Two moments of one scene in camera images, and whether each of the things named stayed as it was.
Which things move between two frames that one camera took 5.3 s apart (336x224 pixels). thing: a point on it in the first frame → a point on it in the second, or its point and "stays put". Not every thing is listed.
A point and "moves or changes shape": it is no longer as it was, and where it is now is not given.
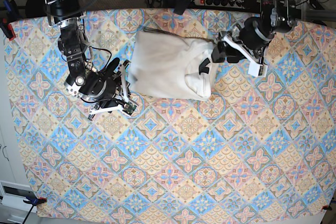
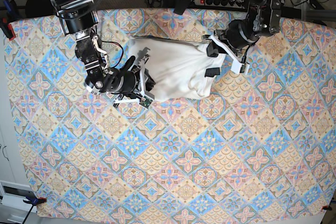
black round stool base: (35, 6) stays put
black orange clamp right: (326, 207) stays put
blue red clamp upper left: (10, 14) stays put
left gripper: (118, 93) → (144, 80)
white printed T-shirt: (167, 65) moves or changes shape
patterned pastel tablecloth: (259, 146) stays put
